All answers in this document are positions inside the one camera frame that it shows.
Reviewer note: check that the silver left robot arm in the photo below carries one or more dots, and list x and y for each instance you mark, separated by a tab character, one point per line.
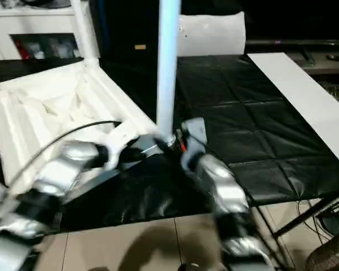
76	152

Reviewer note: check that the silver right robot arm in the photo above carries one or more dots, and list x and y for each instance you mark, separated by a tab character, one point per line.
222	183

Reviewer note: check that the black work mat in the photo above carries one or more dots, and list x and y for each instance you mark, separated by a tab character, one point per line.
256	127

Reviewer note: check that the small tan label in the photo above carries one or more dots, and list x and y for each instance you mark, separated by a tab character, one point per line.
140	47

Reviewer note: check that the black tall cabinet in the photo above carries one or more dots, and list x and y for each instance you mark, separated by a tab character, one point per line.
124	28

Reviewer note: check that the white flat board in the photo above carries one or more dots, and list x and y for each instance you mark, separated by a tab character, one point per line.
299	93

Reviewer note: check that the small white cup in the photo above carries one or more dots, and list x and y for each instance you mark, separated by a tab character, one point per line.
39	54

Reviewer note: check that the black tripod leg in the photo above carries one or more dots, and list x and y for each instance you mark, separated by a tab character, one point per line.
307	217

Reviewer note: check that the red bottle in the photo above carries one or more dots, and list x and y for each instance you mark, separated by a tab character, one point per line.
22	50

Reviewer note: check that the black bar red light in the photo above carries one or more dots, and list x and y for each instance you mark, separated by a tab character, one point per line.
299	42

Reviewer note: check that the white glass-door cabinet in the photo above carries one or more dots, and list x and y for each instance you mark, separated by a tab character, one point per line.
31	24

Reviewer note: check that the black power adapter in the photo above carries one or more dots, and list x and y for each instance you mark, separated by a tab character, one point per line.
331	223

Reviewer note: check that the black remote control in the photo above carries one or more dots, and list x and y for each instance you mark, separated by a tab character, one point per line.
338	57

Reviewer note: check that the brown woven basket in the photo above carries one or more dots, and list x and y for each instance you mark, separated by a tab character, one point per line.
332	254

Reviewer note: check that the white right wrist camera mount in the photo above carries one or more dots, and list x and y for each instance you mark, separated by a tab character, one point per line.
196	132

